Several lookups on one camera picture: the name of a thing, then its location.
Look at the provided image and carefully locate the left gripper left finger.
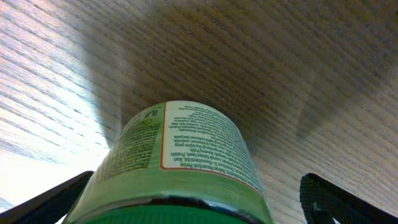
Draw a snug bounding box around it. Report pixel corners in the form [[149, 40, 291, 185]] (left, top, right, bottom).
[[1, 171, 94, 224]]

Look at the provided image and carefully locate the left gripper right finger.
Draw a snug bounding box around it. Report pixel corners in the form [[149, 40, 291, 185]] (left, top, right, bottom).
[[300, 173, 397, 224]]

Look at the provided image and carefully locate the green lid spice jar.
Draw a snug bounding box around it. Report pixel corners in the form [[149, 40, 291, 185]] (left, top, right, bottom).
[[65, 100, 272, 223]]

